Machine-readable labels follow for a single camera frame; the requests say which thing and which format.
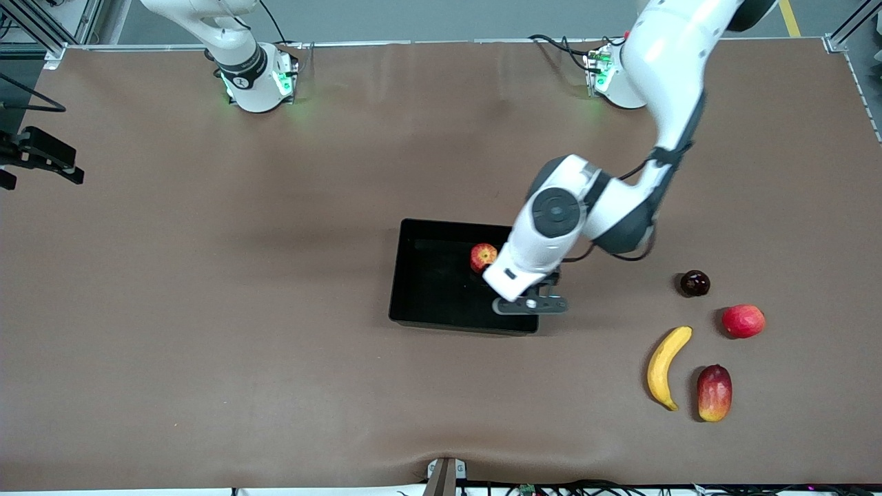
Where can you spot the red yellow apple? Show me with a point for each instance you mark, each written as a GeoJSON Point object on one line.
{"type": "Point", "coordinates": [482, 256]}

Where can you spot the black plastic box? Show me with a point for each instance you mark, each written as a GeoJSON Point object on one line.
{"type": "Point", "coordinates": [434, 289]}

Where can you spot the yellow banana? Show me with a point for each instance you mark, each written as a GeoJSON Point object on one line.
{"type": "Point", "coordinates": [659, 372]}

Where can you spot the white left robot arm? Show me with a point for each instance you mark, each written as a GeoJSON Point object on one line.
{"type": "Point", "coordinates": [661, 76]}

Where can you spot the dark purple plum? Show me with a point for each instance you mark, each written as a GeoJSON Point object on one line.
{"type": "Point", "coordinates": [695, 284]}

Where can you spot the red peach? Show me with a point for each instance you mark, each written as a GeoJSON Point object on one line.
{"type": "Point", "coordinates": [743, 321]}

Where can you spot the red yellow mango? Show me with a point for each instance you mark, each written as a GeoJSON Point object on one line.
{"type": "Point", "coordinates": [714, 394]}

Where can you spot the table cover mat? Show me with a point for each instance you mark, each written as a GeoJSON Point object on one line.
{"type": "Point", "coordinates": [275, 379]}

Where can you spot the aluminium frame profile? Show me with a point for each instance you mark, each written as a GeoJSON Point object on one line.
{"type": "Point", "coordinates": [844, 31]}
{"type": "Point", "coordinates": [41, 31]}

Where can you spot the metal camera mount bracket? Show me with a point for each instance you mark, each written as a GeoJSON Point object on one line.
{"type": "Point", "coordinates": [444, 479]}

